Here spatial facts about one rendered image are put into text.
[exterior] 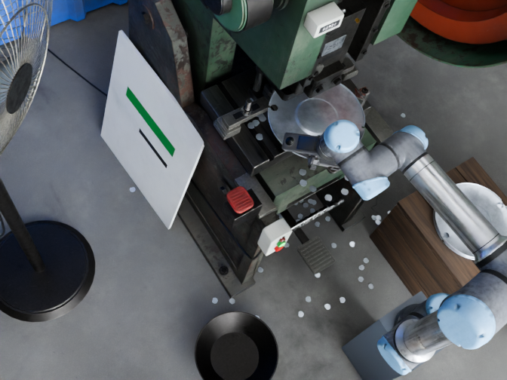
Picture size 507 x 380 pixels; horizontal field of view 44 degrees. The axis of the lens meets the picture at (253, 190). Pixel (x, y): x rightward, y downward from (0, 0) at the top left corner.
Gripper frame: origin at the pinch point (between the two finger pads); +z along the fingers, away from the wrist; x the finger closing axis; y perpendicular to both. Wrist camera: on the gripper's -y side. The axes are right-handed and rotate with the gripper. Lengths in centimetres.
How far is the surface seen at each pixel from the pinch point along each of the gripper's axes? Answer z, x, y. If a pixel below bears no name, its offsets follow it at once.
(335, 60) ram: -11.2, 25.1, 0.2
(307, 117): 4.9, 12.3, -2.3
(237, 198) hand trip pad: -1.8, -15.8, -17.5
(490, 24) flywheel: -27, 37, 34
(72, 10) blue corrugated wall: 96, 60, -102
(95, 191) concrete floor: 78, -16, -71
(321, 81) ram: -12.2, 18.4, -2.6
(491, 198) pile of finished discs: 48, 9, 74
